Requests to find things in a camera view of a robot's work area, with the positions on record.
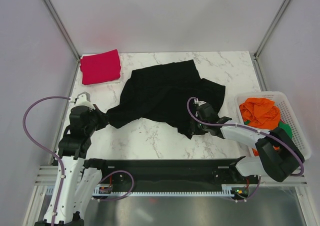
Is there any black t shirt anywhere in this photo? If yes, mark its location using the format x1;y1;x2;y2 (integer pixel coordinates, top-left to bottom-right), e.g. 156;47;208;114
106;60;226;139

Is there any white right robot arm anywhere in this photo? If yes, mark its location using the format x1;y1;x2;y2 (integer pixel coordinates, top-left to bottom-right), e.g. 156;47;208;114
186;98;305;183

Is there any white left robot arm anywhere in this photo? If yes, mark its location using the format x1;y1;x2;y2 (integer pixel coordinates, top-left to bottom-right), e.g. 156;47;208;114
35;103;110;226

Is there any folded magenta t shirt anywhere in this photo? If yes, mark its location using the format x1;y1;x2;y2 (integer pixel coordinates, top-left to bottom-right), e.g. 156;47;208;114
79;49;123;86

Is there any orange t shirt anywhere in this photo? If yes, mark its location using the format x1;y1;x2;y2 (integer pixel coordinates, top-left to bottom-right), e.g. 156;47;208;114
239;97;281;157

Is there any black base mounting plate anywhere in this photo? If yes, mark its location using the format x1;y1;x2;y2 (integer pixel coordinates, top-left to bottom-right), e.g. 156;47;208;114
84;159;258;193

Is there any green t shirt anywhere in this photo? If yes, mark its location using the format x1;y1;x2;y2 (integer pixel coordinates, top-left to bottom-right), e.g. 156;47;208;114
256;120;293;139

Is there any white plastic laundry basket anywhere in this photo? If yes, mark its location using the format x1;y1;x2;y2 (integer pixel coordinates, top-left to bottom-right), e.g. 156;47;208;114
234;91;312;160

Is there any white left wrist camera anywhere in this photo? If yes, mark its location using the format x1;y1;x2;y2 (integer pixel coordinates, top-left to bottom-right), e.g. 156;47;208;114
69;92;95;110

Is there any aluminium front rail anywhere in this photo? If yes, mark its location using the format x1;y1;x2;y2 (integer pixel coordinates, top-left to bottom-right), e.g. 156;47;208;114
34;166;307;187

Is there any white slotted cable duct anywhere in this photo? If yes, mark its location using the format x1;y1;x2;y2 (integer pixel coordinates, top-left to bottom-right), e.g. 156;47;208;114
92;185;250;198

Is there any left aluminium frame post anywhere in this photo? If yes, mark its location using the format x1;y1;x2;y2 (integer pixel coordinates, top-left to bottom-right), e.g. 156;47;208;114
42;0;80;61

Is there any aluminium frame post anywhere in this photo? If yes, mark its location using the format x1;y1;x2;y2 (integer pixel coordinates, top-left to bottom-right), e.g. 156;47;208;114
252;0;292;61
42;0;80;61

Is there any right aluminium frame post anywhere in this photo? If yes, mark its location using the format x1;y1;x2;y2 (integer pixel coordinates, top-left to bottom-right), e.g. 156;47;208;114
252;0;292;61

